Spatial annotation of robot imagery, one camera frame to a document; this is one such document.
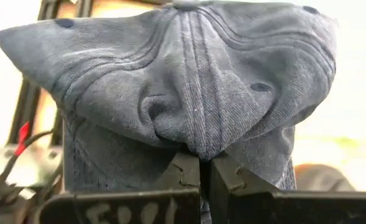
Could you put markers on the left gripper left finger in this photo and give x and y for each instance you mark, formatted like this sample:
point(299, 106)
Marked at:
point(123, 208)

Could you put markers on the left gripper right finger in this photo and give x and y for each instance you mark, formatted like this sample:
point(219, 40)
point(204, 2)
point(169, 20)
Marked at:
point(294, 208)

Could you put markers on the silver frame bracket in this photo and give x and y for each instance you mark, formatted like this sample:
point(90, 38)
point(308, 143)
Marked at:
point(36, 168)

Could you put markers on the black aluminium frame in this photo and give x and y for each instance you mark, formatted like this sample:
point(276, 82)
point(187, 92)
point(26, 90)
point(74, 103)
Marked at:
point(24, 102)

